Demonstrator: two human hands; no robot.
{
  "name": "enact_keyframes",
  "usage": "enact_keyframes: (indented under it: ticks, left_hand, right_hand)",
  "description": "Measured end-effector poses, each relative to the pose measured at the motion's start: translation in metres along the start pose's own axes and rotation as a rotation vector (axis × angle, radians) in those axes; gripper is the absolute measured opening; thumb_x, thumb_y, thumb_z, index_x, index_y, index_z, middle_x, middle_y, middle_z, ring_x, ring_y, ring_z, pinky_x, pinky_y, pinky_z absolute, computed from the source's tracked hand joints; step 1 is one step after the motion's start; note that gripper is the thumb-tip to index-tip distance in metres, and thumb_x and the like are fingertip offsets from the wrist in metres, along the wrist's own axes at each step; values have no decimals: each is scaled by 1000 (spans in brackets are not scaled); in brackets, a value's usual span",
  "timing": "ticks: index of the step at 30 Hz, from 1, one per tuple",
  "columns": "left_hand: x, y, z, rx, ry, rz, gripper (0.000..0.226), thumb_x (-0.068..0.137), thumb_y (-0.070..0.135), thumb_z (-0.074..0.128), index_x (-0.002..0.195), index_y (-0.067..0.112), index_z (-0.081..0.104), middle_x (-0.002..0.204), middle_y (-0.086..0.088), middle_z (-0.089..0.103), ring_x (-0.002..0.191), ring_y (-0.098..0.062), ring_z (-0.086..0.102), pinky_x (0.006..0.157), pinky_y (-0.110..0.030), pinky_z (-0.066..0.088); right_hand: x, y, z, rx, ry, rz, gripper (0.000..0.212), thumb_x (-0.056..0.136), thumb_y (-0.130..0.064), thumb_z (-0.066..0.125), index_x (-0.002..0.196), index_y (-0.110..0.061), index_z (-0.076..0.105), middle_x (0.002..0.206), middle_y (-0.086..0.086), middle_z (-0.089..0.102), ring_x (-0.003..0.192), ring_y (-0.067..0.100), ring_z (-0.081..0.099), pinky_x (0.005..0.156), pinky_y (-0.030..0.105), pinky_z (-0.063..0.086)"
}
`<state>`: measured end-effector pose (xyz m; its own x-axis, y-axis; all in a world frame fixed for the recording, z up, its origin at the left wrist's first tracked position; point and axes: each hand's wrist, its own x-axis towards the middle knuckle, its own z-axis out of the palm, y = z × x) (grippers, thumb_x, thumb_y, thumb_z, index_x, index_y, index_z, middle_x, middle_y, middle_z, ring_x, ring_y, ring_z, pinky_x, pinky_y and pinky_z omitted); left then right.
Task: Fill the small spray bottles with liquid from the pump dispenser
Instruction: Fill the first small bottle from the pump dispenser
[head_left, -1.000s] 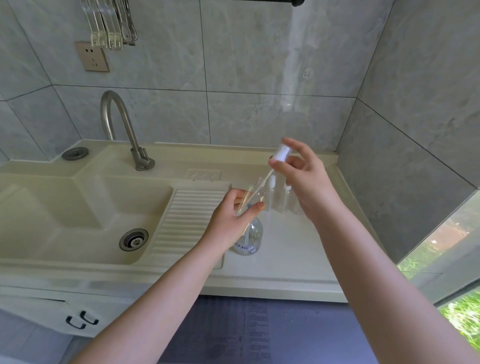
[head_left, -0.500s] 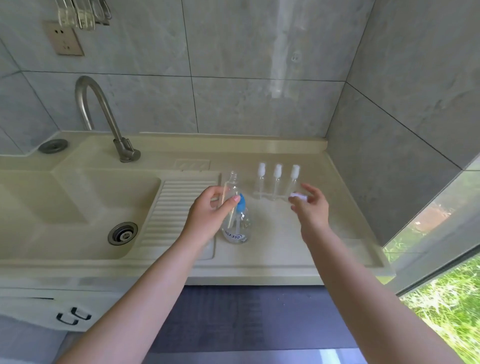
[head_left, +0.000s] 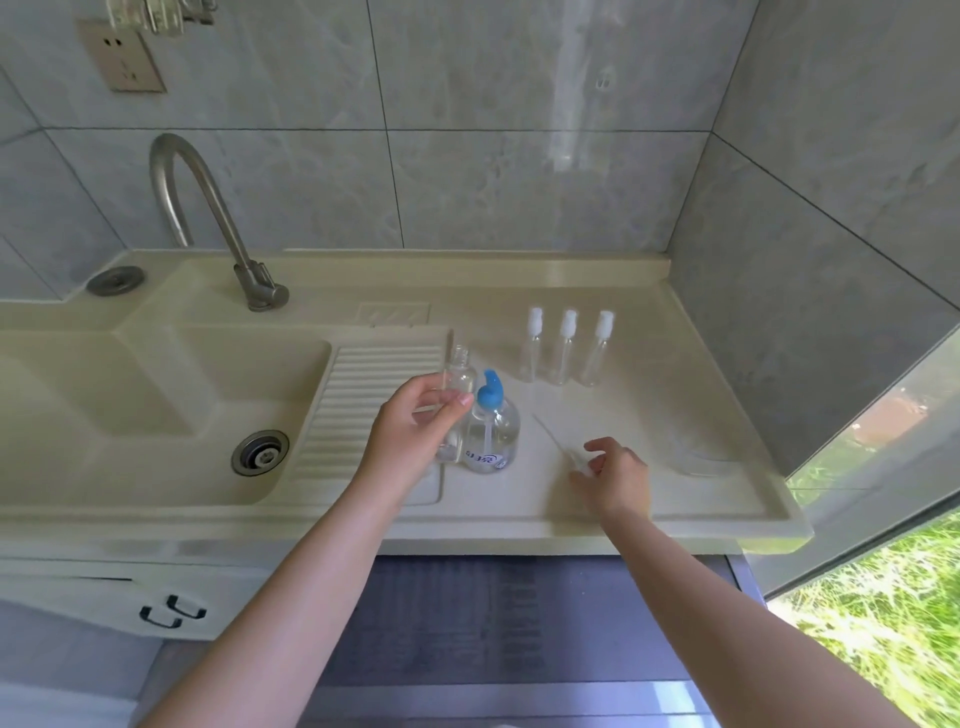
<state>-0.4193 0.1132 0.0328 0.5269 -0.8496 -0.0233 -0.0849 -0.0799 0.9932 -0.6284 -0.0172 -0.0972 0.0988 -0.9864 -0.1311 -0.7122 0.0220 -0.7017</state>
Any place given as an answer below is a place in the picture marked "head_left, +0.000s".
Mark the person's left hand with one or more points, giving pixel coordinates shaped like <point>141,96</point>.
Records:
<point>397,442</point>

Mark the person's right hand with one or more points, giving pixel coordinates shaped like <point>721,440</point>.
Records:
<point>622,487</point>

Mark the white spray cap with tube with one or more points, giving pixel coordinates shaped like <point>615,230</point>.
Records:
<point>559,444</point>

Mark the clear hand sanitizer pump bottle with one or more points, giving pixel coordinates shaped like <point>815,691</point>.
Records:
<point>491,442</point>

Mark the small clear bottle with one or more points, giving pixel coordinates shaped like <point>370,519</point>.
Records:
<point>562,356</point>
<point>459,371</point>
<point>596,356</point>
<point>531,352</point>

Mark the person's left forearm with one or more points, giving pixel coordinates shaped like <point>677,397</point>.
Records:
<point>285,615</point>

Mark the person's right forearm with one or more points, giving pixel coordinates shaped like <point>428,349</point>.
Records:
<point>712,622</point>

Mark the steel sink drain strainer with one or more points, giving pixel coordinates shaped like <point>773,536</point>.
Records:
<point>260,453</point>

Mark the grey washing machine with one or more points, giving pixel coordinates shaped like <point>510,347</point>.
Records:
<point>487,622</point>

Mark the glass window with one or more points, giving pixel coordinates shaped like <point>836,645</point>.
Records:
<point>885,585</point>

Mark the cream sink with washboard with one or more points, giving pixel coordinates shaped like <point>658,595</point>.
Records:
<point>112,390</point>

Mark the curved steel faucet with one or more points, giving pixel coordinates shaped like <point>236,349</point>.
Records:
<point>217,202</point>

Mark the round steel hole cover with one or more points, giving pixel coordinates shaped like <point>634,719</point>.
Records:
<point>116,281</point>

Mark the white cabinet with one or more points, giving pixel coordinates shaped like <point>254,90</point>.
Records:
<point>75,592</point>

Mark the beige wall socket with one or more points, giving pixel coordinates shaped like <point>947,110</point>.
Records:
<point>124,60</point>

